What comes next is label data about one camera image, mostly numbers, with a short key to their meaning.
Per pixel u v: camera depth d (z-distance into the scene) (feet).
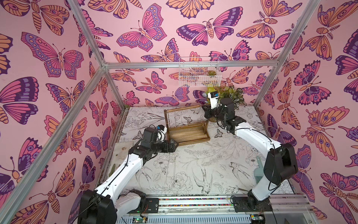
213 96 2.37
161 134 2.42
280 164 1.48
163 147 2.33
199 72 3.12
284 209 2.39
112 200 1.32
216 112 2.38
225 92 3.37
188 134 3.37
